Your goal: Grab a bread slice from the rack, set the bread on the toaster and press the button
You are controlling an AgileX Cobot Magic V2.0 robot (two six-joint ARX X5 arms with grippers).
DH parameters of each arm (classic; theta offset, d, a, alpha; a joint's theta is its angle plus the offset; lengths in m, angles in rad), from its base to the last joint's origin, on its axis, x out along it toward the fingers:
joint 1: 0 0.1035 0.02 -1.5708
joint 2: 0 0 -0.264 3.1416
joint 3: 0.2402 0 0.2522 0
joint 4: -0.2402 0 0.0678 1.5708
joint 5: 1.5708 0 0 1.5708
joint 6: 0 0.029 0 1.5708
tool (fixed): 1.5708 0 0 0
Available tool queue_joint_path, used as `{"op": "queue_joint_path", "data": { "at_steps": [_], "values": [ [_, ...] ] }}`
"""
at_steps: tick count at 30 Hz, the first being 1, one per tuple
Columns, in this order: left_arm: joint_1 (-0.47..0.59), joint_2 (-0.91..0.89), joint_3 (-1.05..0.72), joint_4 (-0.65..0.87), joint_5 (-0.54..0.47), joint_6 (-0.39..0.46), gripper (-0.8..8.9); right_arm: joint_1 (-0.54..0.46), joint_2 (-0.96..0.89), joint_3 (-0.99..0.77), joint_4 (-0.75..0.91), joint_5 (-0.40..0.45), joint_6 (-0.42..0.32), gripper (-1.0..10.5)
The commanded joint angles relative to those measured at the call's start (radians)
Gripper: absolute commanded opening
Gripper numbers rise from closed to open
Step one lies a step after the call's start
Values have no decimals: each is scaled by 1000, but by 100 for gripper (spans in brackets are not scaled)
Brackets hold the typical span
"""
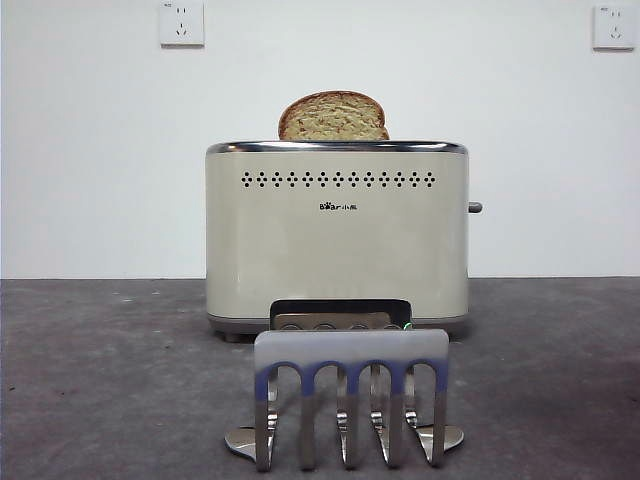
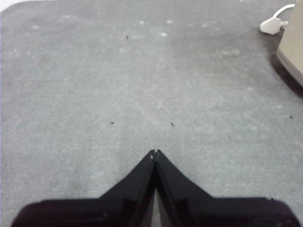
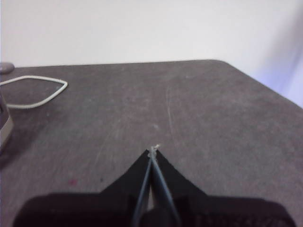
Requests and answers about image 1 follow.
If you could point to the brown bread slice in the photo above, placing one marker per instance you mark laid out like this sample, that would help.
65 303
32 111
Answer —
332 117

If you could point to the cream steel toaster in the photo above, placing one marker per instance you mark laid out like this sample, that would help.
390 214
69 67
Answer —
300 250

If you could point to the polished steel toast rack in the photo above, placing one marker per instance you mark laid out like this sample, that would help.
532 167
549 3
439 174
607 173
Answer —
350 342

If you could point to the grey toaster lever knob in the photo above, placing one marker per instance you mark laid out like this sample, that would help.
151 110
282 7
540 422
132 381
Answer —
475 207

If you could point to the white wall socket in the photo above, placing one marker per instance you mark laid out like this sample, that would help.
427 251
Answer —
182 25
613 27

